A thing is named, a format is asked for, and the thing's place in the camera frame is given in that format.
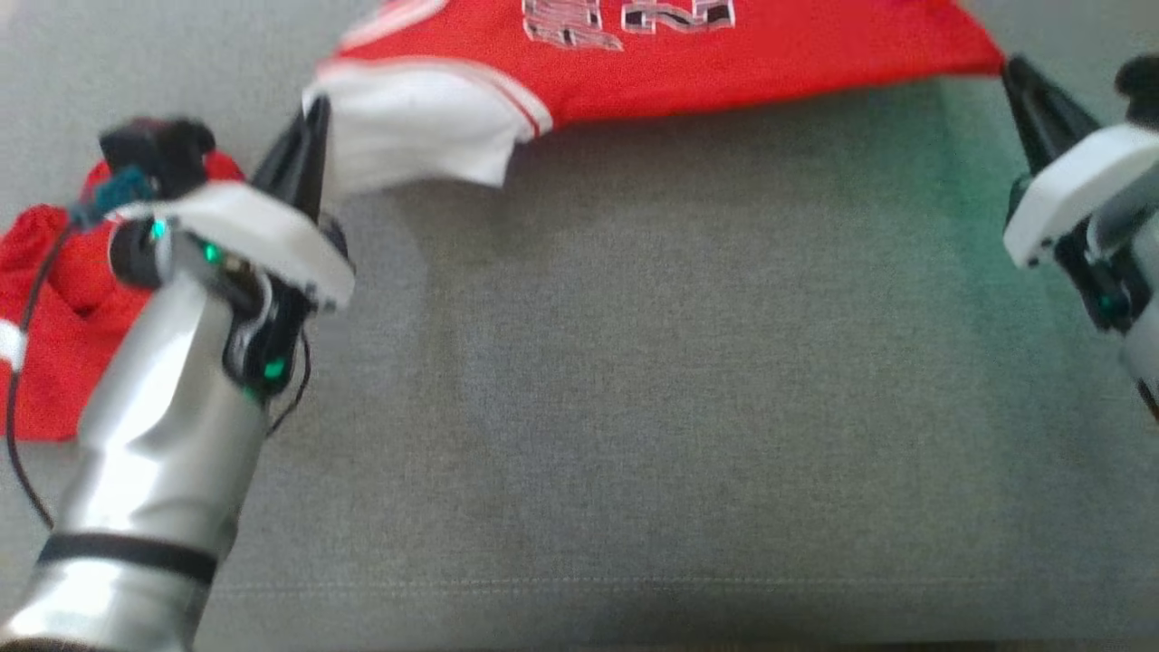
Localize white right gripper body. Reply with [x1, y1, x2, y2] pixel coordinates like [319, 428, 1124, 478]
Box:
[1002, 121, 1159, 271]

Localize red and white shorts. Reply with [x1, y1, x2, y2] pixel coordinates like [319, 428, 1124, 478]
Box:
[0, 149, 245, 443]

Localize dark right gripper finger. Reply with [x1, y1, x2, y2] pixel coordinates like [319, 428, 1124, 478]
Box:
[1001, 55, 1066, 176]
[1009, 55, 1102, 151]

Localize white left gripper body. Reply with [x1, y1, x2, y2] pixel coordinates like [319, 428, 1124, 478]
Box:
[118, 181, 356, 314]

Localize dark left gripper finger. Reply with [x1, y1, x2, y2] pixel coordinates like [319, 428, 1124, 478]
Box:
[251, 101, 317, 212]
[299, 96, 332, 224]

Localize red and white jersey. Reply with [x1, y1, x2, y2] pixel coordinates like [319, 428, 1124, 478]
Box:
[303, 0, 1006, 197]

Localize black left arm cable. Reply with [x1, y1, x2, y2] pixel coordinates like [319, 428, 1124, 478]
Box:
[5, 225, 75, 532]

